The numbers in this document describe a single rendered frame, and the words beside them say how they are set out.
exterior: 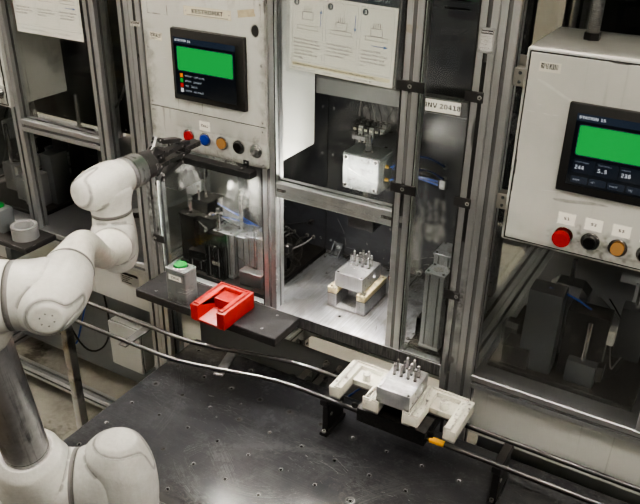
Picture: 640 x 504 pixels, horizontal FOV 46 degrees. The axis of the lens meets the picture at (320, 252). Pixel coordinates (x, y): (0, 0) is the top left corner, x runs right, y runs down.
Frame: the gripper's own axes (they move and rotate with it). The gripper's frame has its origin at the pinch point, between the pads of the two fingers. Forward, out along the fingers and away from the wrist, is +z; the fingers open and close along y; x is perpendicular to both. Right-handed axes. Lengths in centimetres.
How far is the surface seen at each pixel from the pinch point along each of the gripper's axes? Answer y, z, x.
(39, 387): -143, 15, 111
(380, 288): -47, 29, -49
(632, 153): 20, 5, -115
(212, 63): 23.0, 5.3, -5.8
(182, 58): 22.9, 5.3, 4.6
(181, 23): 31.8, 7.7, 6.1
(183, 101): 9.7, 7.6, 7.3
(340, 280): -42, 20, -39
